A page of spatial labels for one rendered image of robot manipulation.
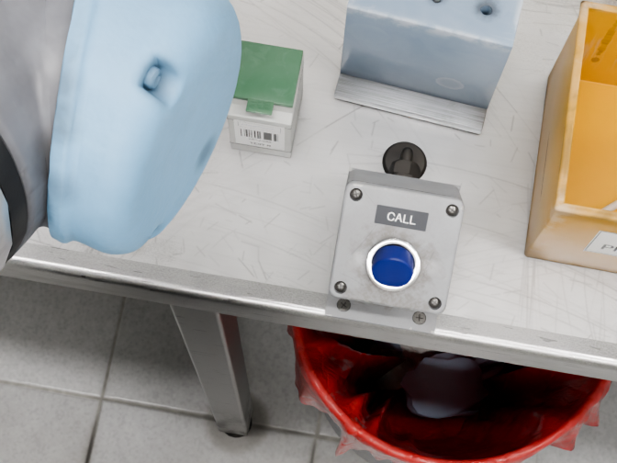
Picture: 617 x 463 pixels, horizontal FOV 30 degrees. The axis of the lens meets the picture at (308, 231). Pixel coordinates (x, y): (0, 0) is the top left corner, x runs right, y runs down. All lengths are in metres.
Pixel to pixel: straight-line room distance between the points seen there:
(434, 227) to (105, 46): 0.42
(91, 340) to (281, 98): 0.98
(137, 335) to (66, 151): 1.37
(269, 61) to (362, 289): 0.15
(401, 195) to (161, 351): 0.99
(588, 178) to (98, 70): 0.54
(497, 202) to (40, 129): 0.52
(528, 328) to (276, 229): 0.17
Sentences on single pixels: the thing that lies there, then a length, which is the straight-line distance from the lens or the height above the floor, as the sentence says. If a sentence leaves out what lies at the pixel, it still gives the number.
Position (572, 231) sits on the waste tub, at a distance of 0.69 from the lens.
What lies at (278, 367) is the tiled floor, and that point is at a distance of 1.61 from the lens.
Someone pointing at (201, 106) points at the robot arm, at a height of 1.32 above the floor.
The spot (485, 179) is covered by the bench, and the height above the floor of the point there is 0.87.
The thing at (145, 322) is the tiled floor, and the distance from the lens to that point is 1.63.
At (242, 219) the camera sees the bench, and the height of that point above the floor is 0.88.
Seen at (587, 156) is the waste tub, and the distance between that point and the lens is 0.77.
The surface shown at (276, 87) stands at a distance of 0.70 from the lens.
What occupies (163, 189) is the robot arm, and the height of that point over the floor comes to 1.31.
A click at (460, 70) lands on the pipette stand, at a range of 0.73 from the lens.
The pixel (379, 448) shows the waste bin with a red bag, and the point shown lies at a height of 0.44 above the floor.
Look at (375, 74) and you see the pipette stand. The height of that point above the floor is 0.90.
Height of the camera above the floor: 1.58
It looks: 72 degrees down
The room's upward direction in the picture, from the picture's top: 4 degrees clockwise
